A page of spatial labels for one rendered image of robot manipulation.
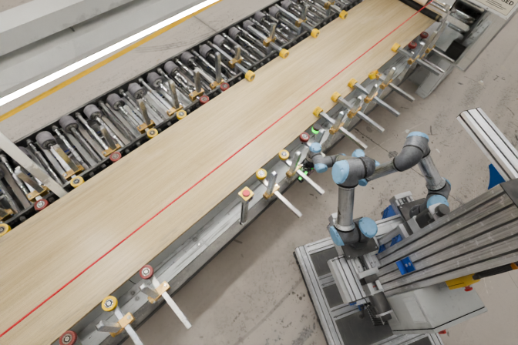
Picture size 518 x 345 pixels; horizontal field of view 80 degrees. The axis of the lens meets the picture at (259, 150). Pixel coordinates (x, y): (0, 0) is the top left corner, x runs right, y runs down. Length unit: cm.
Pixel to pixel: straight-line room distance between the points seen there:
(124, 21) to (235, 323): 248
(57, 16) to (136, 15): 20
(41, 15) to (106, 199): 162
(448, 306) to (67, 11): 205
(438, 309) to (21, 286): 232
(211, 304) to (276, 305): 55
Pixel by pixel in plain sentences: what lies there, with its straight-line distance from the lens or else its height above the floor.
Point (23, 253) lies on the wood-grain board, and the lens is 246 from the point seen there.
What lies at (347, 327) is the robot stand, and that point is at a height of 21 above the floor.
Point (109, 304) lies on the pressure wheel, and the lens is 217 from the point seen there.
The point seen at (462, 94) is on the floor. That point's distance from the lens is 507.
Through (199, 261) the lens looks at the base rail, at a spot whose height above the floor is 70.
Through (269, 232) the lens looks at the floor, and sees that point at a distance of 311.
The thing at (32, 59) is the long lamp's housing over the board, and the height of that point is 238.
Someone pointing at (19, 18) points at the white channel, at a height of 246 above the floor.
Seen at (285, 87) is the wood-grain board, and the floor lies 90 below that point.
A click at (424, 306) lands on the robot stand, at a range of 200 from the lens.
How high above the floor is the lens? 296
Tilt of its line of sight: 58 degrees down
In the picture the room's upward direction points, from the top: 9 degrees clockwise
